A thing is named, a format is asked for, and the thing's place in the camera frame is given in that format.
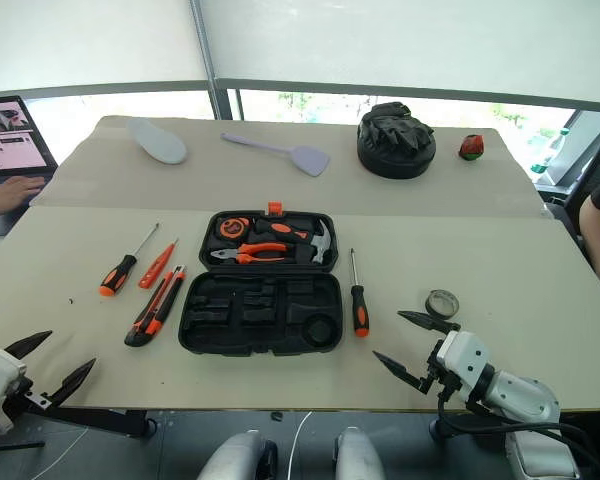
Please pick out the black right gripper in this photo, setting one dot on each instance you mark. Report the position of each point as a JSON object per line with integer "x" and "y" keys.
{"x": 437, "y": 375}

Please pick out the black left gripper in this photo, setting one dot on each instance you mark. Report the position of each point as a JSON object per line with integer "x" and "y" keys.
{"x": 27, "y": 400}

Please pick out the grey tape roll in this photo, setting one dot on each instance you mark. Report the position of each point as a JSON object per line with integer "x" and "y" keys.
{"x": 432, "y": 309}

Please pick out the orange black utility knife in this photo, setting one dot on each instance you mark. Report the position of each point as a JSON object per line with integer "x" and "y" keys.
{"x": 152, "y": 312}

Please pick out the slim orange tester screwdriver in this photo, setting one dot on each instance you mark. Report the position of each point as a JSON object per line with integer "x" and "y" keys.
{"x": 155, "y": 267}

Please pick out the bystander bare forearm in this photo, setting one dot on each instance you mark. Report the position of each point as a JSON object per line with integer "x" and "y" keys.
{"x": 597, "y": 245}

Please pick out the black tool case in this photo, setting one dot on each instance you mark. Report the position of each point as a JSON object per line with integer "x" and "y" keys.
{"x": 260, "y": 320}

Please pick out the bystander bare hand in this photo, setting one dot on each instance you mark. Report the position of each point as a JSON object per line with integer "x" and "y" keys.
{"x": 10, "y": 195}

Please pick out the long shaft screwdriver orange black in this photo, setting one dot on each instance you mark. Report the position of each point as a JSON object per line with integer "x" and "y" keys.
{"x": 117, "y": 277}

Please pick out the silver rounded shape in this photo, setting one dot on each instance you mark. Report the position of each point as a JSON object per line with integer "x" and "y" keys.
{"x": 235, "y": 457}
{"x": 357, "y": 455}

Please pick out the black round pouch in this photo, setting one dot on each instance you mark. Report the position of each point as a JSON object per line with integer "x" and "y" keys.
{"x": 395, "y": 162}

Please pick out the red green toy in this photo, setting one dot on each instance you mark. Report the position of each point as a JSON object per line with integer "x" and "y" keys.
{"x": 471, "y": 147}

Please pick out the lilac spatula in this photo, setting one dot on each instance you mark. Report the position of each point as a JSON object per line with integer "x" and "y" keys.
{"x": 307, "y": 161}

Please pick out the orange black tape measure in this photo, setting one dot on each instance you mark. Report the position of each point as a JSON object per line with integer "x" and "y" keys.
{"x": 232, "y": 228}

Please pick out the black glove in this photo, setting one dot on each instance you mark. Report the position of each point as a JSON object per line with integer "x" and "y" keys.
{"x": 397, "y": 125}

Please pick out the open laptop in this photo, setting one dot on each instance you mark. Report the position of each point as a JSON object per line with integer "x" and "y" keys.
{"x": 15, "y": 135}

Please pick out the grey shoe insole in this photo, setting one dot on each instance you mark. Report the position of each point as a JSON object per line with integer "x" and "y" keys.
{"x": 160, "y": 142}

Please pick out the white roller blind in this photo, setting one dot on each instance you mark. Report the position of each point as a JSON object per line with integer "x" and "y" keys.
{"x": 405, "y": 40}
{"x": 80, "y": 40}

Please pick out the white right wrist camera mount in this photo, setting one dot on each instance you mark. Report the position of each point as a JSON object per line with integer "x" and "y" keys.
{"x": 467, "y": 357}

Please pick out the black table frame bar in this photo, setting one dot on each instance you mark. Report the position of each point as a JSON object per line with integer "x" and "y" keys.
{"x": 105, "y": 422}

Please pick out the grey window frame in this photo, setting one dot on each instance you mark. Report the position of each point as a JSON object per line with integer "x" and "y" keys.
{"x": 222, "y": 102}

